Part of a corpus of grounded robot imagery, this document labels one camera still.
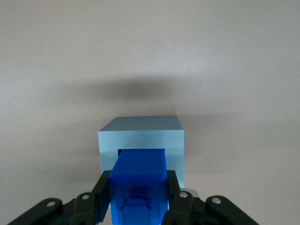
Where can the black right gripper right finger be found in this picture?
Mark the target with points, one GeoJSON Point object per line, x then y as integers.
{"type": "Point", "coordinates": [182, 201]}

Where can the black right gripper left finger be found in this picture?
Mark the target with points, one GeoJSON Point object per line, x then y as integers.
{"type": "Point", "coordinates": [103, 194]}

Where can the blue plastic part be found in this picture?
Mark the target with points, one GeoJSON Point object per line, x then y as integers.
{"type": "Point", "coordinates": [138, 187]}

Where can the gray cube base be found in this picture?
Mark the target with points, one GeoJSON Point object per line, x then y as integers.
{"type": "Point", "coordinates": [140, 138]}

